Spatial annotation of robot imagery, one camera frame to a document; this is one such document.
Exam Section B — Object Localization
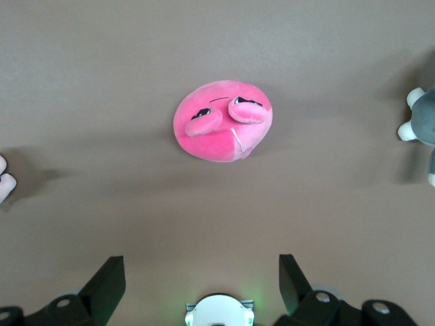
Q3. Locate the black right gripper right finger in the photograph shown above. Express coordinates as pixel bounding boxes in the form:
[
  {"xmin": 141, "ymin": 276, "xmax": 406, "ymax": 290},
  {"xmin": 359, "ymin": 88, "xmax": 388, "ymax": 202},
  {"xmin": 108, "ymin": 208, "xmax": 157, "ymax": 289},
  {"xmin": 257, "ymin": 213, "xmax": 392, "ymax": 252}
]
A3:
[{"xmin": 275, "ymin": 254, "xmax": 419, "ymax": 326}]

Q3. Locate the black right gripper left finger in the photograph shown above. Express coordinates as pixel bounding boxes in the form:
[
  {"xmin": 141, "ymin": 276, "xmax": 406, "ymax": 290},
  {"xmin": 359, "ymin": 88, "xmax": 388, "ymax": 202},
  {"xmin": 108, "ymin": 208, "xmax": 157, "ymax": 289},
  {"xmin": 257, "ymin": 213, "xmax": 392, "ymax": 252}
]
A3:
[{"xmin": 0, "ymin": 256, "xmax": 126, "ymax": 326}]

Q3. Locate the round pink plush toy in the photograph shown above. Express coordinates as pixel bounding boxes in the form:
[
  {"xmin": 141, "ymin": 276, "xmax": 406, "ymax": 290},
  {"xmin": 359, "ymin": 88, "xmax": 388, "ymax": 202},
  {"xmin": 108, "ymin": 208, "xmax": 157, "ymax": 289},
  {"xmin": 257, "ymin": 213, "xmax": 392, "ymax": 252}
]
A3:
[{"xmin": 172, "ymin": 79, "xmax": 274, "ymax": 164}]

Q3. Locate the white pink plush dog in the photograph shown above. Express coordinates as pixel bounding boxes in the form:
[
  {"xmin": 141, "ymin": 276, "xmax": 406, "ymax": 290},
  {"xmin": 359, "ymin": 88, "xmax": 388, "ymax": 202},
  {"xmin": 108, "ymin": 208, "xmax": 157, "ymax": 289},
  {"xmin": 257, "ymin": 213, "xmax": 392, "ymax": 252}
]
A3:
[{"xmin": 0, "ymin": 154, "xmax": 18, "ymax": 204}]

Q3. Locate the brown table cover sheet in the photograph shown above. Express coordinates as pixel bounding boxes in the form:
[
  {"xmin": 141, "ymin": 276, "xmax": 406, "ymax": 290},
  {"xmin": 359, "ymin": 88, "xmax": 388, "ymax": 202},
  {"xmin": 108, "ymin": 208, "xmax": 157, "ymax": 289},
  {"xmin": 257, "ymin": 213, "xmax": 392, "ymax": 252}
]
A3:
[{"xmin": 0, "ymin": 0, "xmax": 435, "ymax": 326}]

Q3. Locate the grey white plush husky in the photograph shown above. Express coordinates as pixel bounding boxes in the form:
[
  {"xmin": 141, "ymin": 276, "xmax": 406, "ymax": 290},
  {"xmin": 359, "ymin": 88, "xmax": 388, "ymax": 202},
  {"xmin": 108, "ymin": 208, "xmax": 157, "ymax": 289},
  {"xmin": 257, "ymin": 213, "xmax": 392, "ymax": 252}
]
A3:
[{"xmin": 397, "ymin": 84, "xmax": 435, "ymax": 187}]

